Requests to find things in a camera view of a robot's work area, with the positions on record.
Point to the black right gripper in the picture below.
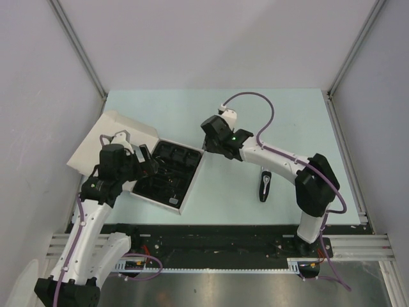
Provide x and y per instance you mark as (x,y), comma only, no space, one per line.
(209,144)

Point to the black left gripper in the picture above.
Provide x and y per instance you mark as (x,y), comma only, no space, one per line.
(144,168)

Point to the white box with black tray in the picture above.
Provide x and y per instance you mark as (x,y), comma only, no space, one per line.
(177,164)

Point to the silver black hair clipper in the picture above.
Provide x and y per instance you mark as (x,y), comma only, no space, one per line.
(264,184)

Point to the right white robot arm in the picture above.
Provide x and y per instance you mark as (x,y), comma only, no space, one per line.
(315,182)

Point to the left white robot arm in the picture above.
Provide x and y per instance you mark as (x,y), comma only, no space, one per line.
(80,272)

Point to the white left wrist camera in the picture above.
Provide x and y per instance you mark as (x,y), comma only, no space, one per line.
(123,138)

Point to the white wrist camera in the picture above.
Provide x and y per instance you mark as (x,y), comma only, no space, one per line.
(229,115)
(123,138)

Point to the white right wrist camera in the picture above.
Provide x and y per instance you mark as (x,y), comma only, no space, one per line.
(229,115)

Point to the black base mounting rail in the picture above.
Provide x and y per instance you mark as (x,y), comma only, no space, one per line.
(196,247)

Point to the aluminium frame rail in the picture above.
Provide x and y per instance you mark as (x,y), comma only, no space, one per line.
(358,248)

